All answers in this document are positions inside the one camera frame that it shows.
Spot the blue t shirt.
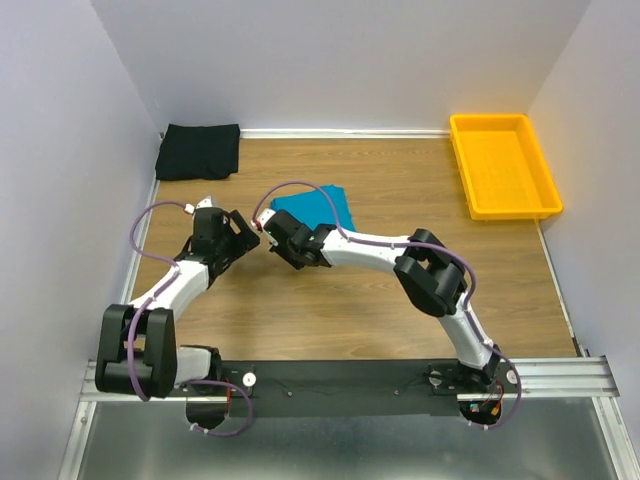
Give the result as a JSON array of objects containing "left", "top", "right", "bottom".
[{"left": 270, "top": 185, "right": 356, "bottom": 231}]

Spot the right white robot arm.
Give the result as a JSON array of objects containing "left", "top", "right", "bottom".
[{"left": 254, "top": 208, "right": 500, "bottom": 392}]

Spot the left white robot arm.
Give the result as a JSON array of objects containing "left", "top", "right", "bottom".
[{"left": 95, "top": 206, "right": 260, "bottom": 401}]

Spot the folded black t shirt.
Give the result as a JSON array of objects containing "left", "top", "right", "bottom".
[{"left": 155, "top": 124, "right": 241, "bottom": 181}]

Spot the yellow plastic bin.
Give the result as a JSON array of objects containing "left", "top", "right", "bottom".
[{"left": 449, "top": 113, "right": 563, "bottom": 221}]

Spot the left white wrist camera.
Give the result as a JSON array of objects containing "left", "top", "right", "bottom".
[{"left": 183, "top": 196, "right": 218, "bottom": 216}]

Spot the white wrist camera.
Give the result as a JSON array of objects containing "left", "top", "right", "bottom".
[
  {"left": 252, "top": 208, "right": 275, "bottom": 232},
  {"left": 183, "top": 196, "right": 218, "bottom": 216}
]

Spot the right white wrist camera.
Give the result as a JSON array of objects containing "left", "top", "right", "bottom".
[{"left": 252, "top": 208, "right": 275, "bottom": 232}]

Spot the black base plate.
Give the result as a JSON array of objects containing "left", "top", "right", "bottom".
[{"left": 174, "top": 358, "right": 521, "bottom": 419}]

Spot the aluminium frame rail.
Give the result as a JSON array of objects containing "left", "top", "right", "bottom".
[{"left": 80, "top": 356, "right": 620, "bottom": 403}]

